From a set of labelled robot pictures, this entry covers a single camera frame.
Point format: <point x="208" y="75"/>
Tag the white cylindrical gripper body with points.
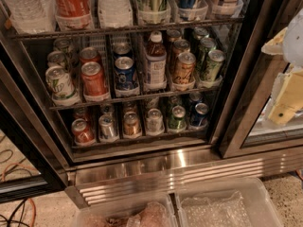
<point x="294" y="44"/>

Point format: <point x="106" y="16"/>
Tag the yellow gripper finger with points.
<point x="274" y="46"/>
<point x="287" y="97"/>

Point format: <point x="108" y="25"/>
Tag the orange soda can front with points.
<point x="131" y="125"/>

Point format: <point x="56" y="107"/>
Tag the fridge glass door right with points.
<point x="253" y="84"/>

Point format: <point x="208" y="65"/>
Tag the green can middle right front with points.
<point x="212" y="65"/>

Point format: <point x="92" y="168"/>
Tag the blue can bottom shelf front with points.
<point x="198" y="115"/>

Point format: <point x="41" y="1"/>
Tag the blue can shelf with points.
<point x="122" y="50"/>
<point x="198" y="115"/>

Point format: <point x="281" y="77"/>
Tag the brown root beer can front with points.
<point x="182" y="77"/>

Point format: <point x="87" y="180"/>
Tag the green can bottom shelf front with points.
<point x="177" y="120"/>

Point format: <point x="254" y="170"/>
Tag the white can bottom shelf front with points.
<point x="154" y="122"/>

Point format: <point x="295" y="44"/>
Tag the blue pepsi can middle front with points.
<point x="126" y="79"/>

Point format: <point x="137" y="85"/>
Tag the blue can middle shelf rear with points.
<point x="122" y="50"/>

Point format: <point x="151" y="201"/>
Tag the orange can bottom shelf rear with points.
<point x="129" y="106"/>

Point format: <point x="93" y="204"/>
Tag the white label bottle top shelf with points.
<point x="115" y="13"/>

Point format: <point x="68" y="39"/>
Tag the red can middle shelf front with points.
<point x="94" y="82"/>

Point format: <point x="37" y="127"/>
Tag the red can shelf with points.
<point x="83" y="133"/>
<point x="94" y="82"/>
<point x="89" y="54"/>

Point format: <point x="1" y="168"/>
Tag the silver can bottom shelf front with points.
<point x="107" y="128"/>

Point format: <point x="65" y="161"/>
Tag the red can middle shelf rear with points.
<point x="89" y="54"/>

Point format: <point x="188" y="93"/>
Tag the red cola bottle top shelf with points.
<point x="73" y="14"/>

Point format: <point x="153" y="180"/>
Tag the red can bottom shelf front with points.
<point x="83" y="133"/>

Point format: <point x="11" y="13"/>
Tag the green white can middle front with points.
<point x="64" y="92"/>

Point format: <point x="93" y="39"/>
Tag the right clear plastic bin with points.
<point x="242" y="202"/>

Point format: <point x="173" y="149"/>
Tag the clear plastic bin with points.
<point x="242" y="202"/>
<point x="140" y="210"/>

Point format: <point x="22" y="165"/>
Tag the brown tea bottle white label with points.
<point x="154" y="67"/>

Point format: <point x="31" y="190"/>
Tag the left clear plastic bin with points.
<point x="140" y="210"/>

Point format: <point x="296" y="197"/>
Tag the clear water bottle top left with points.
<point x="32" y="16"/>

